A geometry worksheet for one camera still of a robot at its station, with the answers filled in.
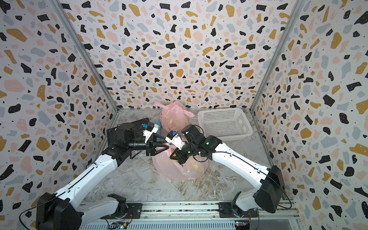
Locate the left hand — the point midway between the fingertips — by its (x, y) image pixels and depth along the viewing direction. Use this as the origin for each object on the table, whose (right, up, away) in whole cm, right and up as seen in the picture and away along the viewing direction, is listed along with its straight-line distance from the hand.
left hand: (167, 144), depth 69 cm
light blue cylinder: (-15, +10, +40) cm, 44 cm away
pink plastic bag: (-2, +15, +31) cm, 35 cm away
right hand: (+2, -7, +1) cm, 7 cm away
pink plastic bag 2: (-1, -13, +7) cm, 14 cm away
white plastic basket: (+37, +9, +44) cm, 59 cm away
